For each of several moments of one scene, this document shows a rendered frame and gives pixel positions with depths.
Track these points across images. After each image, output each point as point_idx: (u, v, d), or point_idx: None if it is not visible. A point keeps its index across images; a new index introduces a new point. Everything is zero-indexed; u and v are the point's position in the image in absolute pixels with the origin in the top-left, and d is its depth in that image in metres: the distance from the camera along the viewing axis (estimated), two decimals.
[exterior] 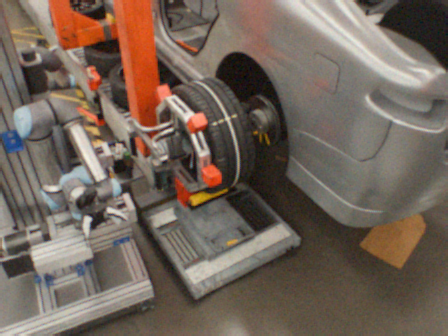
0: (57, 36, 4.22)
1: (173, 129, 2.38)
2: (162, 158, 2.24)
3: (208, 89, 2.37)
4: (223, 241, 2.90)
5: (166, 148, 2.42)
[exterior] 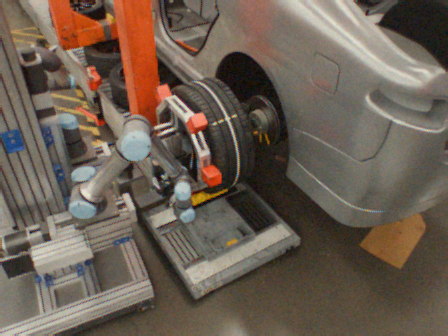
0: (57, 36, 4.22)
1: (173, 129, 2.38)
2: None
3: (208, 89, 2.37)
4: (223, 241, 2.90)
5: (166, 148, 2.42)
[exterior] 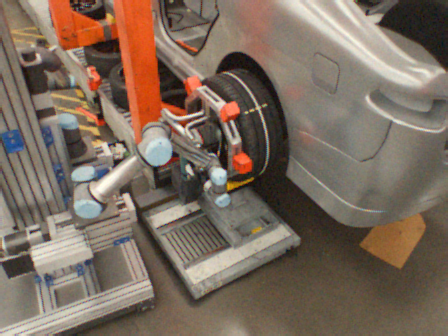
0: (57, 36, 4.22)
1: (205, 118, 2.46)
2: (195, 145, 2.32)
3: (238, 79, 2.45)
4: (248, 229, 2.97)
5: (197, 137, 2.50)
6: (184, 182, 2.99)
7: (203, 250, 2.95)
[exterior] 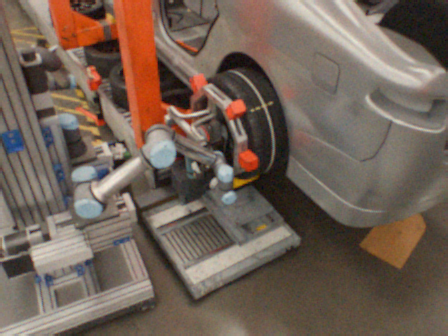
0: (57, 36, 4.22)
1: (211, 116, 2.48)
2: (202, 143, 2.34)
3: (244, 78, 2.47)
4: (253, 227, 2.99)
5: (203, 135, 2.52)
6: (184, 182, 2.99)
7: (203, 250, 2.95)
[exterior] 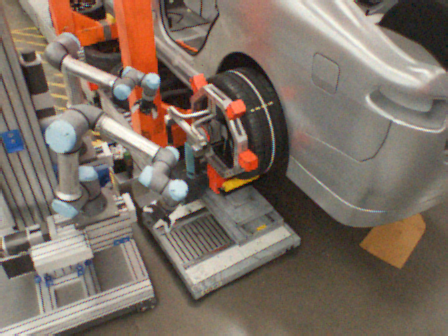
0: (57, 36, 4.22)
1: (211, 116, 2.48)
2: (202, 143, 2.34)
3: (244, 78, 2.47)
4: (253, 227, 2.99)
5: (203, 135, 2.52)
6: (184, 182, 2.99)
7: (203, 250, 2.95)
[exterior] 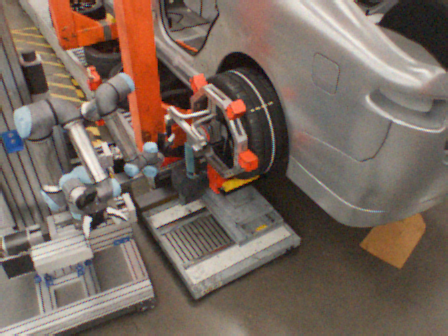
0: (57, 36, 4.22)
1: (211, 116, 2.48)
2: (202, 143, 2.34)
3: (244, 78, 2.47)
4: (253, 227, 2.99)
5: (203, 135, 2.52)
6: (184, 182, 2.99)
7: (203, 250, 2.95)
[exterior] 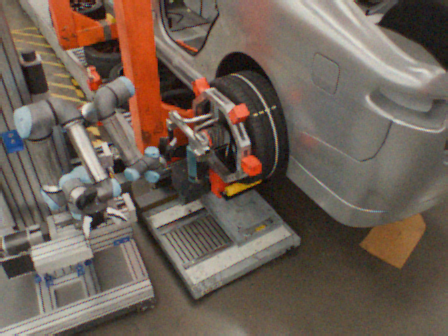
0: (57, 36, 4.22)
1: (213, 120, 2.45)
2: (205, 148, 2.30)
3: (247, 81, 2.44)
4: (252, 228, 2.99)
5: (205, 139, 2.49)
6: (184, 182, 2.99)
7: (203, 250, 2.95)
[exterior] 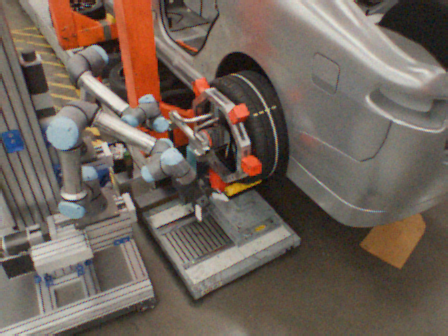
0: (57, 36, 4.22)
1: (213, 120, 2.45)
2: (205, 148, 2.30)
3: (247, 81, 2.44)
4: (252, 228, 2.99)
5: (205, 139, 2.49)
6: None
7: (203, 250, 2.95)
